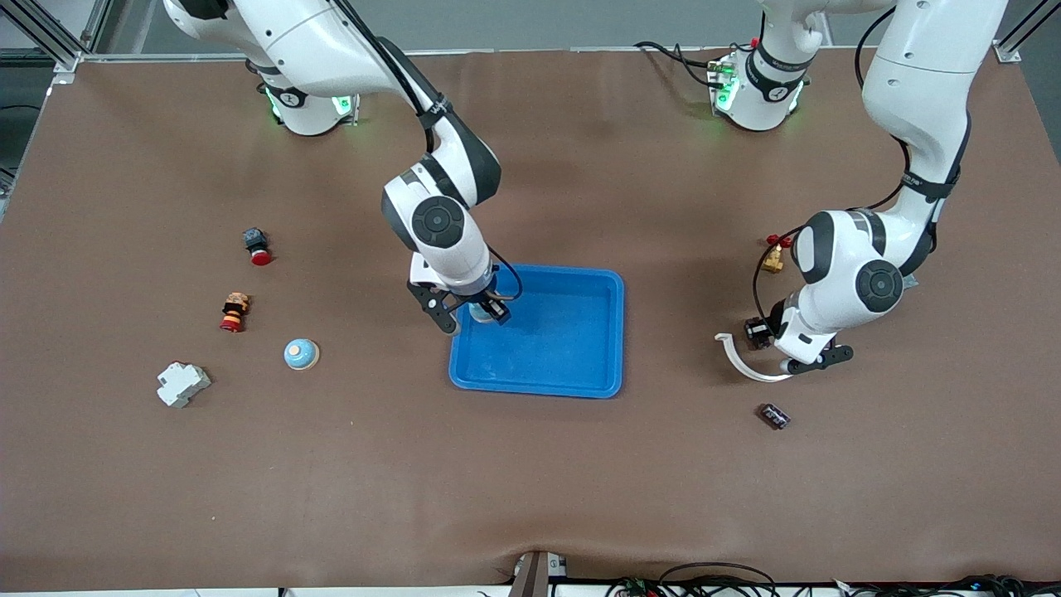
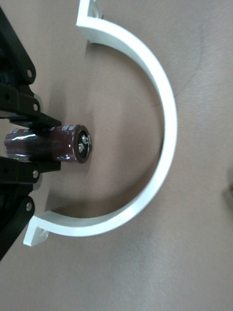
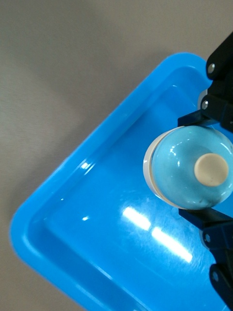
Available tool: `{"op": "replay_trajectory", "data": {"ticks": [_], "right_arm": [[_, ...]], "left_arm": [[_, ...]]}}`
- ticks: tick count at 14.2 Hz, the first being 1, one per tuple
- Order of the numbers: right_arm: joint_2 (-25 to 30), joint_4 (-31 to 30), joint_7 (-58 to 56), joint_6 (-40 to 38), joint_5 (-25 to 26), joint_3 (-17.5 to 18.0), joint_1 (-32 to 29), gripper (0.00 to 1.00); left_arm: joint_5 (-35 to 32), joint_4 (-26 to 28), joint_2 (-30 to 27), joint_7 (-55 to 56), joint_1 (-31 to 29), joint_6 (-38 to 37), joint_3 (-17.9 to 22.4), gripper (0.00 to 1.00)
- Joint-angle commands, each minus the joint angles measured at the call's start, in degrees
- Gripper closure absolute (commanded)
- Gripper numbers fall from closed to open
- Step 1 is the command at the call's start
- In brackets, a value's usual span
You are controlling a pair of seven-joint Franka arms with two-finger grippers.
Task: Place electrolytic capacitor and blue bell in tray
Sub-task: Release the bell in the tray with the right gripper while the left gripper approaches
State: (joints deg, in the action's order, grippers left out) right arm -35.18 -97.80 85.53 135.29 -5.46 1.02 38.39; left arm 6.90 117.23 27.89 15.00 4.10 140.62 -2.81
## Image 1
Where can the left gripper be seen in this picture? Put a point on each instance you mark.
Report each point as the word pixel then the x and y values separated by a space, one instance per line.
pixel 763 329

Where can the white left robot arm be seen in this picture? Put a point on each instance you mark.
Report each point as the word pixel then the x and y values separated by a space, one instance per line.
pixel 920 83

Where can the black electrolytic capacitor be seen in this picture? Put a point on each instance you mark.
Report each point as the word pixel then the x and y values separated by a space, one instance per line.
pixel 774 416
pixel 758 337

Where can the red yellow black pushbutton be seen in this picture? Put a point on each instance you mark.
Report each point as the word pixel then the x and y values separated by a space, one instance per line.
pixel 234 313

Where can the blue plastic tray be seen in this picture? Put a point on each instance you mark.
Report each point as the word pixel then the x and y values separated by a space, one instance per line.
pixel 564 348

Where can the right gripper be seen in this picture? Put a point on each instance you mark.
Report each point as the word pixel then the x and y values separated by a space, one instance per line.
pixel 487 302

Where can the blue bell beige button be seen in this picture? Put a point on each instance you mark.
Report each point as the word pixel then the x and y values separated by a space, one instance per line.
pixel 478 313
pixel 301 356

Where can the red emergency stop button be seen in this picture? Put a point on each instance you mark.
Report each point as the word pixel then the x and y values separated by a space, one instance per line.
pixel 255 240

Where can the aluminium frame profile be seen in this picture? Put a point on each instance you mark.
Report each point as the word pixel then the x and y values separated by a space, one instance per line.
pixel 1011 52
pixel 65 60

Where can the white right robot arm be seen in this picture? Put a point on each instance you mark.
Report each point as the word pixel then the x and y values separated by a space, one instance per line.
pixel 323 41

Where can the white circuit breaker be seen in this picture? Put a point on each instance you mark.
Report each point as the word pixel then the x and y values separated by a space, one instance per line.
pixel 182 385

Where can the white semicircular pipe clamp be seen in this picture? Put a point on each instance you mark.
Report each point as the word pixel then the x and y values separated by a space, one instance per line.
pixel 738 361

